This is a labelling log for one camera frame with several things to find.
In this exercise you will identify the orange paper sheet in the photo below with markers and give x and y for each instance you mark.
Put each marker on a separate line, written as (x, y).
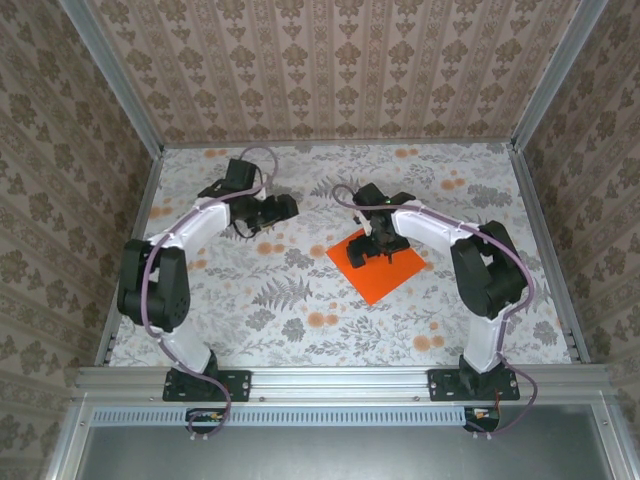
(390, 280)

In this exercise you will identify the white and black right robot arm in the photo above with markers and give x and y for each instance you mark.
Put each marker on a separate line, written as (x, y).
(430, 225)

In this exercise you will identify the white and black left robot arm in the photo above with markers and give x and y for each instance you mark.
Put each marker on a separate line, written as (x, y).
(205, 225)

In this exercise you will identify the small electronics board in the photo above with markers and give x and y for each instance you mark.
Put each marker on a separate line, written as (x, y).
(482, 417)
(202, 419)

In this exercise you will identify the grey metal panel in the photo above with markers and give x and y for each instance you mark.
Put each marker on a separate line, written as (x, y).
(350, 452)

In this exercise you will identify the aluminium table side rail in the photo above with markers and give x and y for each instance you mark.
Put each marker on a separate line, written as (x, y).
(131, 255)
(550, 255)

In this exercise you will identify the long aluminium mounting rail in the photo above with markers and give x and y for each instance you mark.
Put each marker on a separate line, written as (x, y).
(340, 382)

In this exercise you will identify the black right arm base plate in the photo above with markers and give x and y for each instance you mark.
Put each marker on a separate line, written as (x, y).
(442, 385)

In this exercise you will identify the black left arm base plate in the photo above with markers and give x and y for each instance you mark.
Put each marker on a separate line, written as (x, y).
(235, 385)

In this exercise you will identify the aluminium frame post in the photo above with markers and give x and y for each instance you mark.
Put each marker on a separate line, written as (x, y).
(555, 75)
(115, 80)

